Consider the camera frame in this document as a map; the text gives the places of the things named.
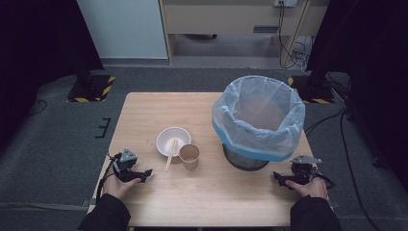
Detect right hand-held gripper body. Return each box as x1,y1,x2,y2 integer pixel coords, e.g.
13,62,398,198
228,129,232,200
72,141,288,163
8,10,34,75
289,154,323,187

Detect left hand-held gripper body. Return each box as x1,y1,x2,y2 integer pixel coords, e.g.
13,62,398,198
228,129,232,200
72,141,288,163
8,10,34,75
112,147,140,183

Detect wooden chopstick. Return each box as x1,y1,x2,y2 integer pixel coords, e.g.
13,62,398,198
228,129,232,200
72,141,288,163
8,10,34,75
166,138,178,172
165,138,177,173

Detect black mesh trash bin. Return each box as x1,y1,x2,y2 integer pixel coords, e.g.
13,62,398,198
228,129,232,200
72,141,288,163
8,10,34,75
221,143,270,171

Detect white disposable bowl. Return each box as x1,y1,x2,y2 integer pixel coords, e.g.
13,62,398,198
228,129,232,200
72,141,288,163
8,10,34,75
156,126,192,158

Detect brown paper cup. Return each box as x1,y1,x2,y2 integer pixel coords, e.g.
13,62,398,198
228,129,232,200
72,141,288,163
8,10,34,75
178,143,201,171

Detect trash bin with blue bag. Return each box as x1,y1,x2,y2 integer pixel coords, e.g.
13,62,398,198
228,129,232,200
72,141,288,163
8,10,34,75
211,75,306,163

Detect person's right hand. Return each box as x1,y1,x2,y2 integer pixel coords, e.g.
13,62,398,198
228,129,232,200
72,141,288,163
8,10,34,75
285,177,330,201

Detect person's left hand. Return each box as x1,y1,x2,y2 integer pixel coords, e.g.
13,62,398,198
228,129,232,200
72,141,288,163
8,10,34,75
103,174,142,201

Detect black stand base yellow stripes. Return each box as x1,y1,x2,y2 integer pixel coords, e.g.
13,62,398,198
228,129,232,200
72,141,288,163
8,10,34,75
287,75,336,105
66,74,116,103

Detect black curtain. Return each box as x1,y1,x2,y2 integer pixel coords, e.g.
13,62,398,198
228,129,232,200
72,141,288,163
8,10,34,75
0,0,105,152
306,0,408,182

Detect right hand-held gripper black cable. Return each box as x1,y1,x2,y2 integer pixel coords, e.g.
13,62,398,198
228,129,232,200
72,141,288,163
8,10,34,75
315,172,337,190

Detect hand-held gripper black cable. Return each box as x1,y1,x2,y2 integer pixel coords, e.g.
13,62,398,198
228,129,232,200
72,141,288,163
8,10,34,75
315,172,337,190
95,153,123,205

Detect left hand-held gripper black cable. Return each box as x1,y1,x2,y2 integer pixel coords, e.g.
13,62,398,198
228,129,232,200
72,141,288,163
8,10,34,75
95,153,123,205

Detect long black floor cable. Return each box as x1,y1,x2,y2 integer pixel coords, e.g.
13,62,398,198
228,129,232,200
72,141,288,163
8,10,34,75
303,108,383,231

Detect thin black floor cable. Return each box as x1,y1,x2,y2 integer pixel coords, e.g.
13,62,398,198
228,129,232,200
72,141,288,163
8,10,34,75
28,98,49,116

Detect bundle of black cables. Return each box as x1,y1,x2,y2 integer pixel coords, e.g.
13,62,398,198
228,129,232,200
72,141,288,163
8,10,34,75
277,2,311,70

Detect grey desk handle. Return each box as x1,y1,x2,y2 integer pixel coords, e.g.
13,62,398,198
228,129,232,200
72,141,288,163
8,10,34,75
252,25,280,35

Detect white wall socket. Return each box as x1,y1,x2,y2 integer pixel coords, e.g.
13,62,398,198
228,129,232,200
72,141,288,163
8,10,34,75
273,0,298,8

